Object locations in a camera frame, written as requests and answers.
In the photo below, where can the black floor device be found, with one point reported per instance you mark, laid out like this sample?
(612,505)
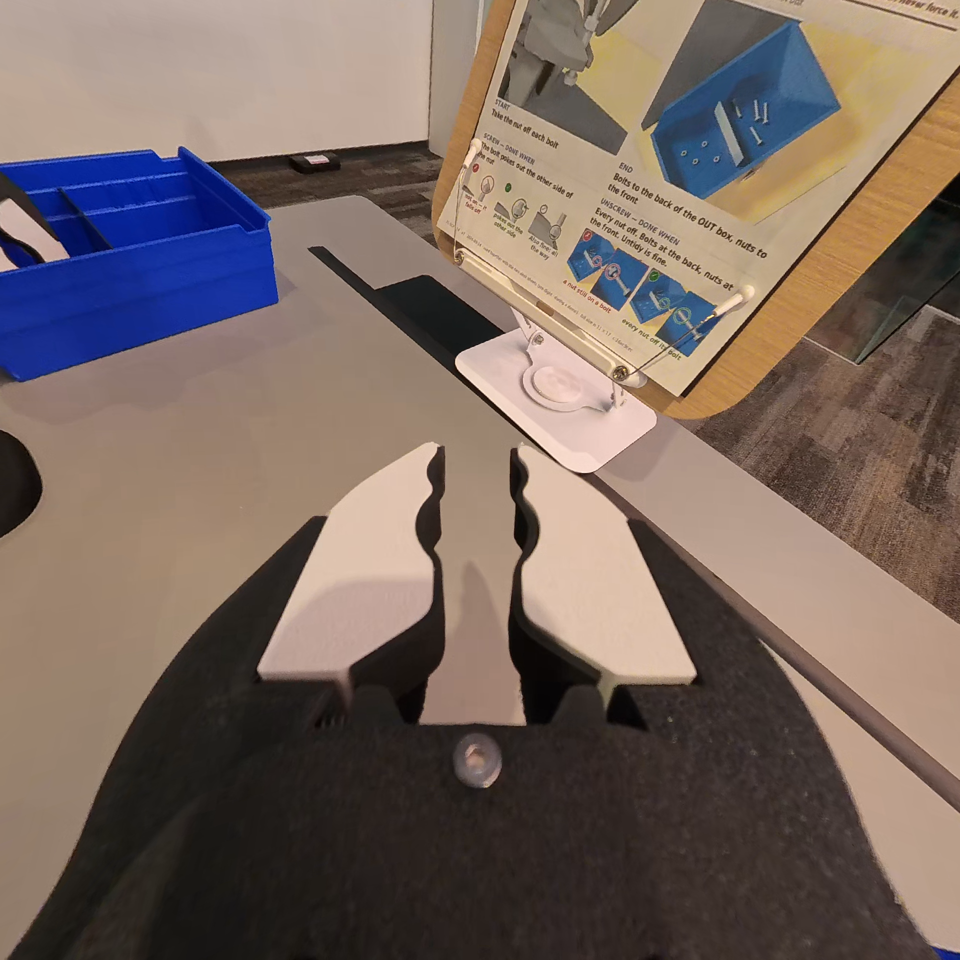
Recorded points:
(316,163)

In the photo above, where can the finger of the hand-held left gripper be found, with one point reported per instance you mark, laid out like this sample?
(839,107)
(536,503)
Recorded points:
(9,259)
(22,225)

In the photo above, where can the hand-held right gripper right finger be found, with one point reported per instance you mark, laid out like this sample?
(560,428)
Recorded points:
(600,592)

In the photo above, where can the black mesh elbow pad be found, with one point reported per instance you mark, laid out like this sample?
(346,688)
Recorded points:
(16,487)

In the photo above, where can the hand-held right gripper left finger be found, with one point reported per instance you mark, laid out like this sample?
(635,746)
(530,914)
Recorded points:
(352,585)

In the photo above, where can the blue plastic bin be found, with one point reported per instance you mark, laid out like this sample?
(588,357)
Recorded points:
(150,300)

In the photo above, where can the printed instruction sheet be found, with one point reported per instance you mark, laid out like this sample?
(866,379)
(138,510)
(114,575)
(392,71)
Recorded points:
(675,150)

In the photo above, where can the black bin divider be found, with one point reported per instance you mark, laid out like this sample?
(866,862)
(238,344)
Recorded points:
(86,221)

